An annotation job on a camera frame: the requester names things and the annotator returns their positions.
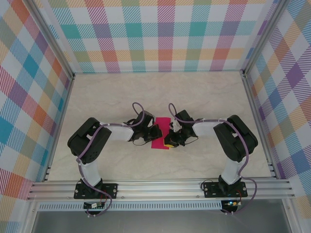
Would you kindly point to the small circuit board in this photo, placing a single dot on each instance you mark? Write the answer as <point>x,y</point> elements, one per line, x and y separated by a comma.
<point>93,205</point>

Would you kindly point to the pink cloth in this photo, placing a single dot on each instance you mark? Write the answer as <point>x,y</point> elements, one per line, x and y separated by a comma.
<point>158,144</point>

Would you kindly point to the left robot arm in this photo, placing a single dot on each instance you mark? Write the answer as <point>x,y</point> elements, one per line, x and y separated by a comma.
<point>119,133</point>

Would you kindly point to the aluminium mounting rail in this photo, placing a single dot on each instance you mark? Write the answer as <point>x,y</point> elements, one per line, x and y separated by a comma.
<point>158,189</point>

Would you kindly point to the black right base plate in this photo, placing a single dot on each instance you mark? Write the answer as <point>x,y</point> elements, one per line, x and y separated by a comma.
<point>209,191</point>

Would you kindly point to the grey metal panel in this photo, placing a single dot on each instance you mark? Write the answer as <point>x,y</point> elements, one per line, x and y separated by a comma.
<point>158,223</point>

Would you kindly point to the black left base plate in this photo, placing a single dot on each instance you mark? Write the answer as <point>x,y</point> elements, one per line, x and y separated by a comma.
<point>110,189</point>

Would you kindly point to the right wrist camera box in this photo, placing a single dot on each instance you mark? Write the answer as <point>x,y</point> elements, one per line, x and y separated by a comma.
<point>183,117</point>

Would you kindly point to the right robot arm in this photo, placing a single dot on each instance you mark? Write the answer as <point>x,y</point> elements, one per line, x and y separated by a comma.
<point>204,129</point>

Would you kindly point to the circuit board with green light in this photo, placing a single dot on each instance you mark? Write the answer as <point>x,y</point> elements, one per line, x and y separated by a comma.
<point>232,203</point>

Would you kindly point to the aluminium side rail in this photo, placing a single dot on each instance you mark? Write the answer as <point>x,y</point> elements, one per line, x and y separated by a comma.
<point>63,111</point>
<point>258,121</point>

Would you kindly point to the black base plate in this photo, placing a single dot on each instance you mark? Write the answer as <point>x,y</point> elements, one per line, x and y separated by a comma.
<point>209,191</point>
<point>110,189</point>

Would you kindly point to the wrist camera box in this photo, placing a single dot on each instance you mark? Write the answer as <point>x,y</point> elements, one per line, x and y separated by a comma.
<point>183,117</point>
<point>145,119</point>

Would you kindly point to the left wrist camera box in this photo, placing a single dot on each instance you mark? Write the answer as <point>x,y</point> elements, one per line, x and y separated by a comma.
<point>145,119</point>

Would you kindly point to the aluminium frame post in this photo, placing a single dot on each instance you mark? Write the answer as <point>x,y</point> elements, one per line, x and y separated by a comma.
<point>52,36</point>
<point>262,36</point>

